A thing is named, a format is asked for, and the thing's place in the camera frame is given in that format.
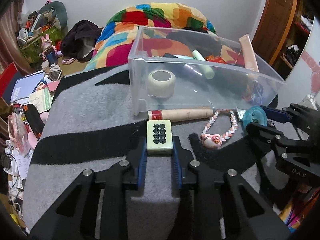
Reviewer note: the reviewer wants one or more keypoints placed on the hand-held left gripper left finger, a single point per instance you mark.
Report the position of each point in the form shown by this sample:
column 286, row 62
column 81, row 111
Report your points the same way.
column 142, row 165

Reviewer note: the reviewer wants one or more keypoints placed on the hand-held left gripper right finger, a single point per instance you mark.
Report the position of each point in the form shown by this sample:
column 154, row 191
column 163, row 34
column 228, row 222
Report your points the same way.
column 176, row 165

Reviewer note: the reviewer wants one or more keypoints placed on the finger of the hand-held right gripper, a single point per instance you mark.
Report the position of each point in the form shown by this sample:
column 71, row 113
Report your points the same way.
column 275, row 113
column 260, row 130

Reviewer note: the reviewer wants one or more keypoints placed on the blue tape roll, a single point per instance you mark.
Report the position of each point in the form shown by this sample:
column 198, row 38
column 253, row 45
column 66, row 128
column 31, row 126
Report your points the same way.
column 247, row 121

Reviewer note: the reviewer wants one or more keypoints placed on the green mahjong tile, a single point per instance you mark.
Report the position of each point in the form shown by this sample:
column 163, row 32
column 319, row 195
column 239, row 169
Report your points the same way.
column 159, row 137

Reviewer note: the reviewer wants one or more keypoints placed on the peach tube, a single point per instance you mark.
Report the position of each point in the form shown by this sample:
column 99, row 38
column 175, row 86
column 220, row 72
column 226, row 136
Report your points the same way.
column 248, row 52

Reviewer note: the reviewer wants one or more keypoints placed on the clear plastic storage bin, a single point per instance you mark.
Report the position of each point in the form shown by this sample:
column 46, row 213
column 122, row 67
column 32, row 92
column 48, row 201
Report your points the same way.
column 190, row 92

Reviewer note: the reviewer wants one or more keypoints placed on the red packet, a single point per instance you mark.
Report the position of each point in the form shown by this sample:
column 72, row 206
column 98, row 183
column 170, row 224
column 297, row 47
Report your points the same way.
column 215, row 59

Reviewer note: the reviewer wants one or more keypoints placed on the white tape roll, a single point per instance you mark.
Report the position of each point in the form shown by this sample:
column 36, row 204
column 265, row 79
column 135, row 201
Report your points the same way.
column 161, row 85

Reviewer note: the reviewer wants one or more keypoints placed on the pale green tube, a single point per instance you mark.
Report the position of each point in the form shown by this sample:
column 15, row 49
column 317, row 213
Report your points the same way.
column 203, row 63

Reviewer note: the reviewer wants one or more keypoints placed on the black and purple bottle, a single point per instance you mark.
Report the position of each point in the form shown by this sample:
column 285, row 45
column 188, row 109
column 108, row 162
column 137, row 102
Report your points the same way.
column 191, row 69

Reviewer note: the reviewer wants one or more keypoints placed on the clear tube with white cap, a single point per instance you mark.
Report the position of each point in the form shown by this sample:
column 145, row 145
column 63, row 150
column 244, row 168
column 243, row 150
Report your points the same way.
column 240, row 113

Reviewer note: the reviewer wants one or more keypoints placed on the colourful patterned sheet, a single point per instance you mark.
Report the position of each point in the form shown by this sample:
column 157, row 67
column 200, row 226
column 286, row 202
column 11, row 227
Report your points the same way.
column 292, row 215

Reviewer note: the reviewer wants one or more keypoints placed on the beige tube with red band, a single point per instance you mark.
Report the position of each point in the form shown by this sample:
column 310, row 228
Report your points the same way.
column 180, row 114

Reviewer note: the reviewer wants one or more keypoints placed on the mirrored sliding door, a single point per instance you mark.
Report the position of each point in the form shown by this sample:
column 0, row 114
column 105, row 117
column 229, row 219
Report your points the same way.
column 307, row 67

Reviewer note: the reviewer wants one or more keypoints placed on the grey and black blanket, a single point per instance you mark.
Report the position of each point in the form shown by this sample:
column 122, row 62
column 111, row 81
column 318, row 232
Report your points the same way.
column 87, row 110

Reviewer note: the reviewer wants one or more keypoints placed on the wooden wardrobe shelves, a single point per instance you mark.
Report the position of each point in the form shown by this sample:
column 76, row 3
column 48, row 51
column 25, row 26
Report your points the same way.
column 298, row 30

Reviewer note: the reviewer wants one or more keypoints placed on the wooden door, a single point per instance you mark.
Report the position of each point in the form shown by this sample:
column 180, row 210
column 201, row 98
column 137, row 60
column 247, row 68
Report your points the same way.
column 275, row 17

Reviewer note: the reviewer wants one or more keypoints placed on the black oblong case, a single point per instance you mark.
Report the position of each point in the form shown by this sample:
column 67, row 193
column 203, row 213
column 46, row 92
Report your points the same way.
column 33, row 120

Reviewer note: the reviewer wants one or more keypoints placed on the pink book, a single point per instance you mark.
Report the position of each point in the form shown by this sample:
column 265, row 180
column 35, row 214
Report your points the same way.
column 53, row 86

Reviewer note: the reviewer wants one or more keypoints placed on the colourful patchwork quilt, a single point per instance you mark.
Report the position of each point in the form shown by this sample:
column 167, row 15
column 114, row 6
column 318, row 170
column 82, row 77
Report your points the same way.
column 117, row 47

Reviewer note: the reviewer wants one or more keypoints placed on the green booklet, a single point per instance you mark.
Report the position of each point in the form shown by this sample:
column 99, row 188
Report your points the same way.
column 41, row 100

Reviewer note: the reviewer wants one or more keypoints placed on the pink bag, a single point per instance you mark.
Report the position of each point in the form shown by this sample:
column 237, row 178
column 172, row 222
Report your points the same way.
column 17, row 132

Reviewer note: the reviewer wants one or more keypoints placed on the white cup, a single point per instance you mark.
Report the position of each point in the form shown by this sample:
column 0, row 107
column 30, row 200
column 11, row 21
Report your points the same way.
column 45, row 66

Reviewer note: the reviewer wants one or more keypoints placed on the blue book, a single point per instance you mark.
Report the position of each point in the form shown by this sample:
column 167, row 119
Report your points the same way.
column 25, row 87

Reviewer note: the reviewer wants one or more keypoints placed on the dark clothes pile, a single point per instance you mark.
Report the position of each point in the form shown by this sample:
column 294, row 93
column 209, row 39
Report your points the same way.
column 80, row 37

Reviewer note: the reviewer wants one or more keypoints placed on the pink bunny toy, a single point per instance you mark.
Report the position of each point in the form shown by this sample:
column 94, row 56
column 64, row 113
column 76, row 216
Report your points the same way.
column 48, row 48

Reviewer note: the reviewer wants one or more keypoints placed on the green storage basket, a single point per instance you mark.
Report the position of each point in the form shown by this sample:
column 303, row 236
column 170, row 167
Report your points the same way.
column 32, row 51

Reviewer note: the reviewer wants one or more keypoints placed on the red box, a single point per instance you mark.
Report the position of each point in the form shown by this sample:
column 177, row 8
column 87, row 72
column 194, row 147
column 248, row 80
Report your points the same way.
column 6, row 80

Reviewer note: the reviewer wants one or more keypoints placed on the teal neck pillow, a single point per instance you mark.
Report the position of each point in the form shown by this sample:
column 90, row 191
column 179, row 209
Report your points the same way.
column 58, row 11

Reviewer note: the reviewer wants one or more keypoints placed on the brown curtain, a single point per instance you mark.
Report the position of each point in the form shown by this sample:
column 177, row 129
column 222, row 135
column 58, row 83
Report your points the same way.
column 10, row 30

